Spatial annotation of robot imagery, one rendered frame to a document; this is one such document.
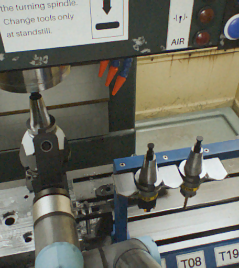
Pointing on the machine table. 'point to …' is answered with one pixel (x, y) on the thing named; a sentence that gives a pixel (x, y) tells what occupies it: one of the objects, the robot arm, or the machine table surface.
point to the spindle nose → (30, 79)
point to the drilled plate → (7, 256)
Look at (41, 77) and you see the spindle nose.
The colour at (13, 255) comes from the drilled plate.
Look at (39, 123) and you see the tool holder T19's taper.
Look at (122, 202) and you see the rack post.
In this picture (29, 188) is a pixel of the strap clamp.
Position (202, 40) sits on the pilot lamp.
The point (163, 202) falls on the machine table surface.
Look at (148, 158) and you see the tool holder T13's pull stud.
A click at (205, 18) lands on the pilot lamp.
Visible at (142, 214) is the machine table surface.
